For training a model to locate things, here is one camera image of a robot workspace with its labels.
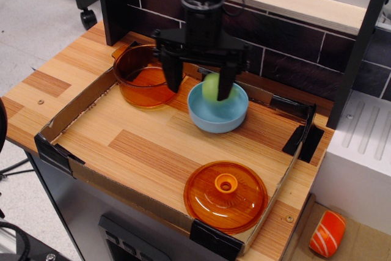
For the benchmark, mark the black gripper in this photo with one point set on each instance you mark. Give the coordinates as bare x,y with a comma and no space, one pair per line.
201,40

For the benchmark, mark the green toy pear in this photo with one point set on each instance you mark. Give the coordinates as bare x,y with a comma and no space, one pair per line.
210,89

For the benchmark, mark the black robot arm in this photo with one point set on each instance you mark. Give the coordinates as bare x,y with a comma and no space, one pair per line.
202,40

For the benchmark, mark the light blue bowl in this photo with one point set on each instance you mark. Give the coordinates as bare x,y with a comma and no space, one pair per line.
220,117

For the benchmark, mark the black office chair base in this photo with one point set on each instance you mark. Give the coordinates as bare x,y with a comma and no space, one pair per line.
87,16

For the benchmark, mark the amber glass pot lid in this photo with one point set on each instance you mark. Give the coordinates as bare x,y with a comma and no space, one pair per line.
226,195

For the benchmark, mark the light wooden shelf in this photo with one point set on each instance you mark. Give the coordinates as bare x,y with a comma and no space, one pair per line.
331,14

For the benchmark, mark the cardboard fence with black tape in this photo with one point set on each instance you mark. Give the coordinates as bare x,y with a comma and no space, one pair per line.
98,155

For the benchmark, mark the white toy sink drainboard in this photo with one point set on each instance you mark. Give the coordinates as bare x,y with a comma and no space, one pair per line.
354,177

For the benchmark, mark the black oven control panel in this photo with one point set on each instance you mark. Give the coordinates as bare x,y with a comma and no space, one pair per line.
124,245

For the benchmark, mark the salmon sushi toy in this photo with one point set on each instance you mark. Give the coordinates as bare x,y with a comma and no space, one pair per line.
328,234

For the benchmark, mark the black wooden upright post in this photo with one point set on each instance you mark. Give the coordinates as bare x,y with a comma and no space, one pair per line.
357,54

